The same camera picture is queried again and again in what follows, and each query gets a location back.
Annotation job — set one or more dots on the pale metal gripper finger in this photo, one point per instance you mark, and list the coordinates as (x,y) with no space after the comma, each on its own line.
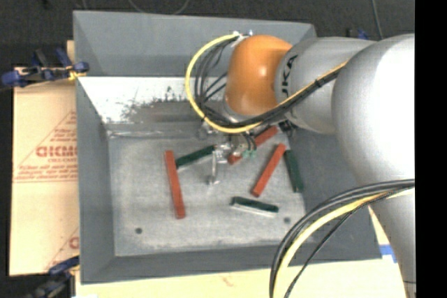
(211,171)
(217,171)

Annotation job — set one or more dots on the dark green flat block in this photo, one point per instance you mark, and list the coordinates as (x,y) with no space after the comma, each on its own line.
(294,171)
(254,204)
(192,156)

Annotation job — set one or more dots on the red-brown flat block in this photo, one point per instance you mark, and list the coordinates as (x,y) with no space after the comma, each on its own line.
(268,169)
(174,185)
(266,136)

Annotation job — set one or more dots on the grey metal bin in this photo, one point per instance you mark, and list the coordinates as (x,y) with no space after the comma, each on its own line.
(146,185)

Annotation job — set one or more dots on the brown cardboard board, red print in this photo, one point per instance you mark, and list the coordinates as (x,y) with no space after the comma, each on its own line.
(42,157)

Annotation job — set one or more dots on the black cylinder on white bracket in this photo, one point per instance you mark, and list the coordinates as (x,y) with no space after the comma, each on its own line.
(285,126)

